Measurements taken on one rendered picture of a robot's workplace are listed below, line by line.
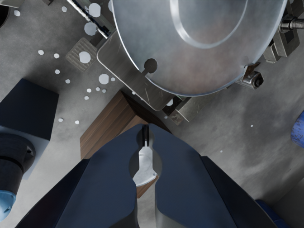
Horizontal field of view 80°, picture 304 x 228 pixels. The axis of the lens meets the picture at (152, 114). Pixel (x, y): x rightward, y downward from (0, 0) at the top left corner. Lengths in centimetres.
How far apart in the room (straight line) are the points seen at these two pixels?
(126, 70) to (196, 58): 11
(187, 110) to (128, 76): 28
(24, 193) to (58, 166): 28
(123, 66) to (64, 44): 79
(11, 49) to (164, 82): 88
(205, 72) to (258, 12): 13
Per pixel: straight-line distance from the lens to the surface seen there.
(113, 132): 88
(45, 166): 136
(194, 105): 53
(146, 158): 93
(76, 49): 89
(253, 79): 40
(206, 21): 31
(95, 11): 39
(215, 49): 33
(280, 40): 49
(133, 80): 28
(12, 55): 109
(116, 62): 27
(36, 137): 70
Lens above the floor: 104
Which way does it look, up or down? 56 degrees down
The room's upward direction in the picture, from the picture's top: 141 degrees clockwise
